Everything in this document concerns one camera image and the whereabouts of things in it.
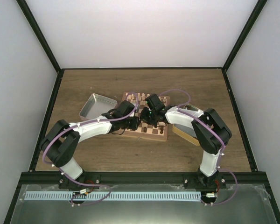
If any black enclosure frame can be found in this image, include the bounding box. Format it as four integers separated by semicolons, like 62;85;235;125
3;0;280;224

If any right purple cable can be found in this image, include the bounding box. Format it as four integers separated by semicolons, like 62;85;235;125
158;89;239;207

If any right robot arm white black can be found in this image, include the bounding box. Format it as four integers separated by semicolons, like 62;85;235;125
140;94;232;188

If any pink rimmed metal tin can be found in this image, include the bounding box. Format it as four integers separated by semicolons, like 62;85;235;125
79;93;118;121

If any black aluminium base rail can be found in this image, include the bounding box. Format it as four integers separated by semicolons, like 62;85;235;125
21;171;266;189

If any yellow rimmed metal tin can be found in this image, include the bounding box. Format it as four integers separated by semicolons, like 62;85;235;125
172;104;202;146

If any light blue slotted cable duct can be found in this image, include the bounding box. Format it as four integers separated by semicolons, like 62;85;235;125
25;191;201;202

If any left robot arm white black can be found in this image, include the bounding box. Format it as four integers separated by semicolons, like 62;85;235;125
40;100;139;189

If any wooden chess board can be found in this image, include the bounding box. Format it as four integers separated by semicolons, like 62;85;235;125
122;92;168;141

